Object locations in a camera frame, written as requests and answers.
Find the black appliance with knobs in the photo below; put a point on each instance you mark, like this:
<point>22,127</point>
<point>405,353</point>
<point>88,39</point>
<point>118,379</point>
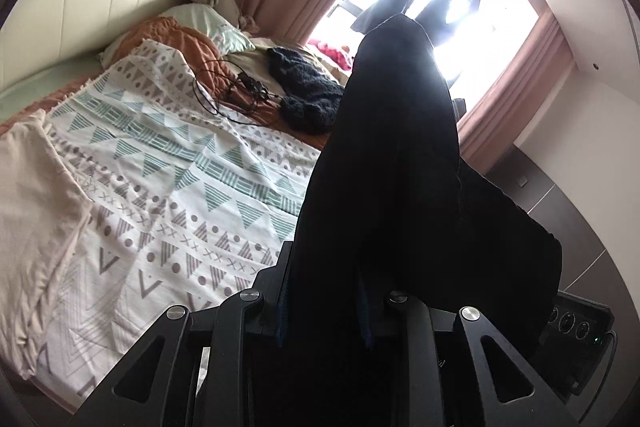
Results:
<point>575,357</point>

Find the light green pillow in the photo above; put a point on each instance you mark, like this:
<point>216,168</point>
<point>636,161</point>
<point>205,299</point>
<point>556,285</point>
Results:
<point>200,19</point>

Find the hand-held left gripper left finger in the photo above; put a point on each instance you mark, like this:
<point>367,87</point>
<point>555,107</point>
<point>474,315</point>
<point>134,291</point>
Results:
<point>272,289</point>

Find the red cloth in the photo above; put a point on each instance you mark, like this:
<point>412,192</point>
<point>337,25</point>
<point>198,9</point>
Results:
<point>332,54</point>

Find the white patterned blanket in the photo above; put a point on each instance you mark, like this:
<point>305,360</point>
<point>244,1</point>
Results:
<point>175,182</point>

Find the cream padded headboard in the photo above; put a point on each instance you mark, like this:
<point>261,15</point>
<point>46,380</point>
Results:
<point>100,7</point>

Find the beige bed sheet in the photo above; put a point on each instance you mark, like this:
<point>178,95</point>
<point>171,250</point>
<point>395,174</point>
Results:
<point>250,62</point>

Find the black fuzzy knit garment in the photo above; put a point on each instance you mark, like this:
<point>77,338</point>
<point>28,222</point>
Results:
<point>305,92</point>

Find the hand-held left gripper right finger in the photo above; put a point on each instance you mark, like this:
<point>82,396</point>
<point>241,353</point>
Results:
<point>366,322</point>

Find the small black device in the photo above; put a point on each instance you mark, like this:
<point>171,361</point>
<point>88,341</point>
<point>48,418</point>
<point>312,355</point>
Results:
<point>255,86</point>

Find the black shirt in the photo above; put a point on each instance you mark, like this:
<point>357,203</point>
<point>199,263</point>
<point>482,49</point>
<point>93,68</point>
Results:
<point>395,157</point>

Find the orange quilt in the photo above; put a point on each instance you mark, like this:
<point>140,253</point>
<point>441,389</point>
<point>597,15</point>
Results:
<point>170,37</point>

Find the cream cloth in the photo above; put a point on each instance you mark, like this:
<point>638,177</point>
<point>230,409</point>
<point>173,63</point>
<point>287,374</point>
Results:
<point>35,207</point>

